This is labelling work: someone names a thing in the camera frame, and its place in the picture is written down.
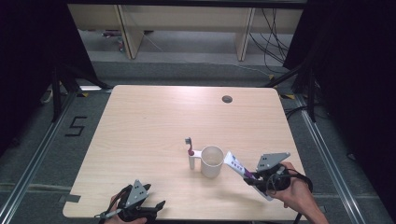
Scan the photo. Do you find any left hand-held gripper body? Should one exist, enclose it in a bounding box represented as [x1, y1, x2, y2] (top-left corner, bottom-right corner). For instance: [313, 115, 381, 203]
[93, 179, 159, 223]

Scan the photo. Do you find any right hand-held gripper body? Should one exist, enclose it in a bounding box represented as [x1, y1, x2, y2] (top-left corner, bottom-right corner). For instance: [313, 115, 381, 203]
[257, 151, 292, 192]

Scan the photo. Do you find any white purple toothpaste tube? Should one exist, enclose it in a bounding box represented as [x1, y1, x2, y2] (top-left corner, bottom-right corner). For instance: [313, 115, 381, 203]
[222, 150, 276, 202]

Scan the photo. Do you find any white cup with handle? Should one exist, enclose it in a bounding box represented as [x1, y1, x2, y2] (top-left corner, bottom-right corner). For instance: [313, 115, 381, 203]
[187, 145, 225, 179]

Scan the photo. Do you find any pink toothbrush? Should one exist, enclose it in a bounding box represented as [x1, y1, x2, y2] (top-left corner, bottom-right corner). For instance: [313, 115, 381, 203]
[184, 136, 196, 157]

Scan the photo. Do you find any person's right hand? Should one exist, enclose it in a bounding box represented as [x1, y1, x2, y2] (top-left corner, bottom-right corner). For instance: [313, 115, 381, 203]
[268, 161, 313, 213]

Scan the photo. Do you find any person's left hand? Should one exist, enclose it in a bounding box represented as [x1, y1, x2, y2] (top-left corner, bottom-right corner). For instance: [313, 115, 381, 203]
[103, 193, 148, 224]

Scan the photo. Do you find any black metal stand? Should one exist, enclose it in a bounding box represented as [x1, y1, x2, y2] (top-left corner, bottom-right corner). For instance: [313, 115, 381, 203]
[50, 63, 112, 123]
[263, 61, 318, 123]

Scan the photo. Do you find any black curtain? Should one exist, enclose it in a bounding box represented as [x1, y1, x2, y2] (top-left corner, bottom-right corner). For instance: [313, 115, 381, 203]
[0, 0, 98, 157]
[283, 0, 396, 213]

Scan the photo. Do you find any black strap of left gripper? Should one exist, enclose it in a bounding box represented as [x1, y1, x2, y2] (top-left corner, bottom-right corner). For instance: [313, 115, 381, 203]
[106, 184, 134, 216]

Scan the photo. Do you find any black strap of gripper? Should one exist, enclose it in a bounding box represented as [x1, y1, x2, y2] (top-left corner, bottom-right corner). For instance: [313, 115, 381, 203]
[286, 169, 315, 196]
[106, 184, 134, 216]

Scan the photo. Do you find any black strap of right gripper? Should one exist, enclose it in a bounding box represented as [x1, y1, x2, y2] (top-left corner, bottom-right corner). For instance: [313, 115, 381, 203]
[286, 169, 315, 196]

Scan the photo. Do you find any aluminium floor rail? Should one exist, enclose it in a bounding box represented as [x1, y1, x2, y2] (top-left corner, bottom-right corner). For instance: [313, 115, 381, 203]
[0, 89, 78, 224]
[294, 93, 362, 224]

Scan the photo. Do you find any bundle of black cables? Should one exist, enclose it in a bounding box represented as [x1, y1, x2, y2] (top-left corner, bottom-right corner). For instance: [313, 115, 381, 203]
[248, 7, 291, 75]

